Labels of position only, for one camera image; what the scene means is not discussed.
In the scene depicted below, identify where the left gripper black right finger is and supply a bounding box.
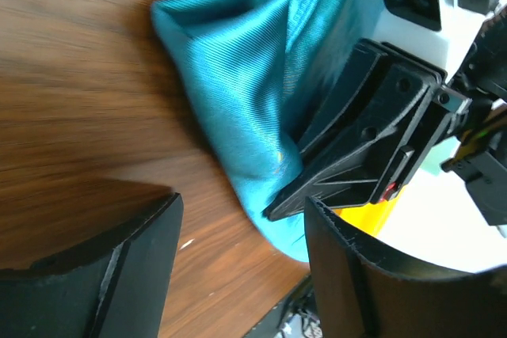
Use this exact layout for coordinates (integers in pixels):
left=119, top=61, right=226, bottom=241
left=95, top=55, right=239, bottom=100
left=304, top=198, right=506, bottom=337

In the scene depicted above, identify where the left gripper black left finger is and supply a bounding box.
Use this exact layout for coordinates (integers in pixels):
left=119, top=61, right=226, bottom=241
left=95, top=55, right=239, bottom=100
left=1, top=193, right=183, bottom=337

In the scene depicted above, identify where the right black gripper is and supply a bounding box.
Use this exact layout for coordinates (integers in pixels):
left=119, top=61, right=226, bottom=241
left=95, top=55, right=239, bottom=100
left=264, top=39, right=471, bottom=221

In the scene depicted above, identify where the teal cloth napkin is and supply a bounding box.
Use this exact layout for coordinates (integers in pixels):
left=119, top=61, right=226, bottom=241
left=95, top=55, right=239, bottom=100
left=151, top=0, right=382, bottom=263

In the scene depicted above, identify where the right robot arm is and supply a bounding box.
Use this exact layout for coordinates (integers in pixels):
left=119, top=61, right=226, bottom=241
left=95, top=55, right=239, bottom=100
left=263, top=12, right=506, bottom=226

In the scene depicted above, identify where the yellow plastic tray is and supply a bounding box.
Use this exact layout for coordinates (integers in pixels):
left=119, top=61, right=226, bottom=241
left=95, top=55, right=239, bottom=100
left=332, top=188, right=405, bottom=237

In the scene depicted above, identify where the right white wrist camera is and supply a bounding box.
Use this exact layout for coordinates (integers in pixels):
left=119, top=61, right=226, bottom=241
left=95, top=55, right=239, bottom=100
left=372, top=0, right=506, bottom=78

